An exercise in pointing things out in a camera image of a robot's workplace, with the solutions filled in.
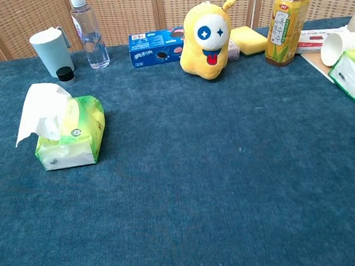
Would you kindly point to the green tissue pack with window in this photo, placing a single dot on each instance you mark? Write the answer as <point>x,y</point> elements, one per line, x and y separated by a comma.
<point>353,76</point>

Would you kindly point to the blue cookie box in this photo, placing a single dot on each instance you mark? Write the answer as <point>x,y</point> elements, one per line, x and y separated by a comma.
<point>153,48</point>

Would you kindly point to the small white pink box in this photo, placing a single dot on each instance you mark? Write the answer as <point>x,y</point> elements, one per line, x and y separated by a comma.
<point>233,51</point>

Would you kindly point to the pale green plastic mug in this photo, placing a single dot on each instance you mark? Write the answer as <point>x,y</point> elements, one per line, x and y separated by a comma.
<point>51,52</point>

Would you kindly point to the blue velvet tablecloth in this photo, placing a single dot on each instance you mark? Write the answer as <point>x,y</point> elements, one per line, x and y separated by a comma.
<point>182,186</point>

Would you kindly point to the yellow corn tea bottle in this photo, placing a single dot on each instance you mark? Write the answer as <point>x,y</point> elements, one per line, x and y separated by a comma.
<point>286,25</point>

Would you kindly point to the white paper cup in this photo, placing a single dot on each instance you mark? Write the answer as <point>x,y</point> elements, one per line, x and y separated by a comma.
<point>333,49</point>

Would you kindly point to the white red flat box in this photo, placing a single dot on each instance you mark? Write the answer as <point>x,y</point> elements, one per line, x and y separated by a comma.
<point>313,39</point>

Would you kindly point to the woven rattan folding screen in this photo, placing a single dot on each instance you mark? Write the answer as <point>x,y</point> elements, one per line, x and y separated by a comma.
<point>140,7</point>

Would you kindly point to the yellow green sponge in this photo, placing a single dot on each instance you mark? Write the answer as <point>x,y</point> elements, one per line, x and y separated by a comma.
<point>248,39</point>

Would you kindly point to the green yellow tissue pack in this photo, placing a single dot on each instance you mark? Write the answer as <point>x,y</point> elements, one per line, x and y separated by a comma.
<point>82,126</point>

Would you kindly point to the yellow one-eyed plush toy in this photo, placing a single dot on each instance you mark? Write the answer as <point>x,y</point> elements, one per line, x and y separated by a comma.
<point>208,42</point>

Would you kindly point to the small black bottle cap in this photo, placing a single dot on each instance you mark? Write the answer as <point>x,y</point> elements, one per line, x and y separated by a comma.
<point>65,75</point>

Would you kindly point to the brown cardboard sheet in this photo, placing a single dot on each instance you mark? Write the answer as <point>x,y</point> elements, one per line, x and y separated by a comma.
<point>318,64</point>

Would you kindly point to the clear plastic water bottle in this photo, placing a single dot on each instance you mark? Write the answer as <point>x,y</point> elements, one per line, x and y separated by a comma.
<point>93,37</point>

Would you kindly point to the white tissue sheet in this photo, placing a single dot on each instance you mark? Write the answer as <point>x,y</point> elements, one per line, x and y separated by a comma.
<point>41,108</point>

